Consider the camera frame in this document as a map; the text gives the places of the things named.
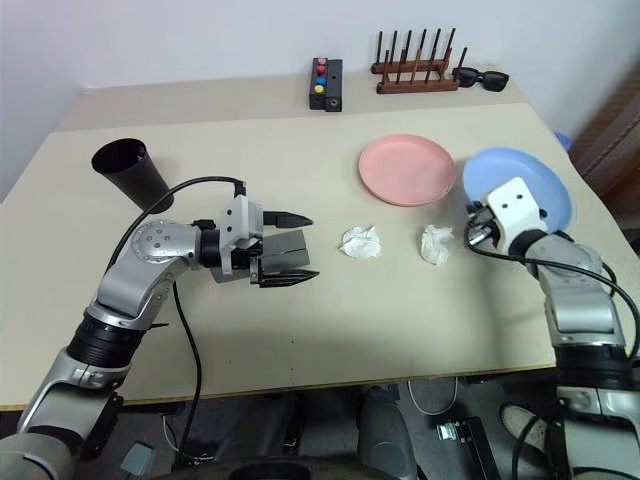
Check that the black box with coloured buttons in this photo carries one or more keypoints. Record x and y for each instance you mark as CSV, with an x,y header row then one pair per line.
x,y
322,82

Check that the black bracket with metal latch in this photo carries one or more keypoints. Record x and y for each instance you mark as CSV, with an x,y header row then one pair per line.
x,y
465,440

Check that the brown wooden furniture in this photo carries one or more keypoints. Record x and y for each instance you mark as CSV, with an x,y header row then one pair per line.
x,y
615,135

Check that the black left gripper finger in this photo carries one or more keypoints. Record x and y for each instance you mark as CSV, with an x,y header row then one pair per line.
x,y
287,220
290,277

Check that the grey rounded shape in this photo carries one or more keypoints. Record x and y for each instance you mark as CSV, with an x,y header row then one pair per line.
x,y
382,430

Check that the black sunglasses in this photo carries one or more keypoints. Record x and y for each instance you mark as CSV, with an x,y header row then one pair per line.
x,y
482,79

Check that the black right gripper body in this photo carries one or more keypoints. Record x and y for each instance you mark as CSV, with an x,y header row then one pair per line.
x,y
484,227

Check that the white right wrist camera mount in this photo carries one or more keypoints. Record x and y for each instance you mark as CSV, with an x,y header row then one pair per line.
x,y
517,210

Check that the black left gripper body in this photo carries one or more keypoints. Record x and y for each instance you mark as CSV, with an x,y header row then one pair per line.
x,y
254,265

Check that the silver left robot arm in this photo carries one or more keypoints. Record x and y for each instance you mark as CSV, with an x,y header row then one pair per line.
x,y
155,245

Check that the pink plate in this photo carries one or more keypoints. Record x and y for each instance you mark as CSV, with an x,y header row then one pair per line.
x,y
405,167

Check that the small grey box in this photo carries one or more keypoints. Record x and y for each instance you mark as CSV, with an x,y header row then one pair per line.
x,y
137,460

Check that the crumpled white paper ball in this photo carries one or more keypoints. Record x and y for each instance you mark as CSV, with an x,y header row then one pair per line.
x,y
436,245
360,242

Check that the brown wooden peg rack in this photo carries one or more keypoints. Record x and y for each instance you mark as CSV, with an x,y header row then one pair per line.
x,y
417,84

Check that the black and white shoe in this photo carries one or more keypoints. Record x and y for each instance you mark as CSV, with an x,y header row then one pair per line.
x,y
522,425

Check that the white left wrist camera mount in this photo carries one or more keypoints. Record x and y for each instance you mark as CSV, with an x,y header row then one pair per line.
x,y
240,215

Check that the blue plastic container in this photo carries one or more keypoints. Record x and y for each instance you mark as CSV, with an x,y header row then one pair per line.
x,y
564,141

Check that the black plastic cup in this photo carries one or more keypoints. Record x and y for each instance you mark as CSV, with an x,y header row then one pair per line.
x,y
135,170

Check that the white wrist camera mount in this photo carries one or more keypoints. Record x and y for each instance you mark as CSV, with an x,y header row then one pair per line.
x,y
517,210
240,215

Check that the blue plate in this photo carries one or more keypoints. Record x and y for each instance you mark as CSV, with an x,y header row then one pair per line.
x,y
515,165

